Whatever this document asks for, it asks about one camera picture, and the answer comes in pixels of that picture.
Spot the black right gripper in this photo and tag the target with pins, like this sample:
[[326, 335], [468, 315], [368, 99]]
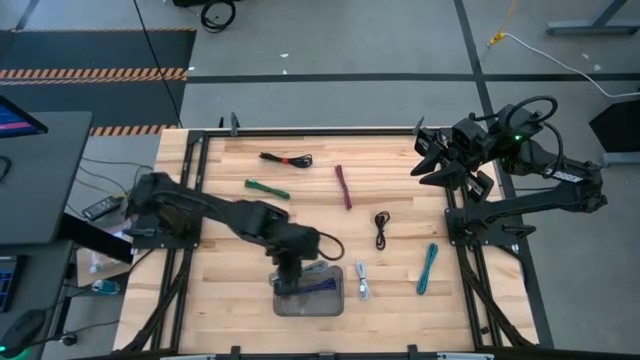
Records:
[[472, 142]]

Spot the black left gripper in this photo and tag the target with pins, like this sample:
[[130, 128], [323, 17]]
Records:
[[289, 262]]

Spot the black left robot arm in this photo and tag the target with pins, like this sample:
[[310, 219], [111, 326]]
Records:
[[225, 210]]

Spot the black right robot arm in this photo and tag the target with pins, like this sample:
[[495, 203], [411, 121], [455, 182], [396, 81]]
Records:
[[550, 197]]

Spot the smoky translucent plastic bin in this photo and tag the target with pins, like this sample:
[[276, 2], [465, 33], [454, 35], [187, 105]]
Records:
[[310, 305]]

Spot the black box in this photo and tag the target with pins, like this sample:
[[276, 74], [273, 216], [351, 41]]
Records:
[[617, 130]]

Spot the blue plastic bottle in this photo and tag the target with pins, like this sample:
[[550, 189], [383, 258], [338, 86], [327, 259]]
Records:
[[106, 287]]

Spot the cardboard box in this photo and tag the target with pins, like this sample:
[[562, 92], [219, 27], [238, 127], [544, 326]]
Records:
[[100, 265]]

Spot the black remote control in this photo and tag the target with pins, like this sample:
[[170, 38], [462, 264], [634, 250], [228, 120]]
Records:
[[102, 207]]

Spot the grey metal desk leg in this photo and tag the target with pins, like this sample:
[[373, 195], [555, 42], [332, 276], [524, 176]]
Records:
[[590, 26]]

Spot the black desk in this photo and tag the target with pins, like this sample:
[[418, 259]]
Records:
[[45, 175]]

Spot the black computer mouse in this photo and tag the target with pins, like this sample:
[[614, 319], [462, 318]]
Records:
[[22, 332]]

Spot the blue-lit keyboard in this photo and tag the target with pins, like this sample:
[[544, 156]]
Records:
[[6, 285]]

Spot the black hazard-striped floor mat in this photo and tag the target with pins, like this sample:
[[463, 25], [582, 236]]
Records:
[[100, 50]]

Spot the computer monitor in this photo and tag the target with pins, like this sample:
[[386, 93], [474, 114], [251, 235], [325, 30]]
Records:
[[15, 120]]

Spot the grey frame clamp lever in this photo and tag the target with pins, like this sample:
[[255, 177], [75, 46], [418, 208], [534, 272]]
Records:
[[234, 124], [419, 125]]

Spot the black frame clamp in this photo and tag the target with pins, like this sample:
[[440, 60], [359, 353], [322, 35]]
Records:
[[235, 351], [412, 351]]

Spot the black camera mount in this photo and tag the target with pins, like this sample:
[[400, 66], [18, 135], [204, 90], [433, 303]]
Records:
[[325, 132]]

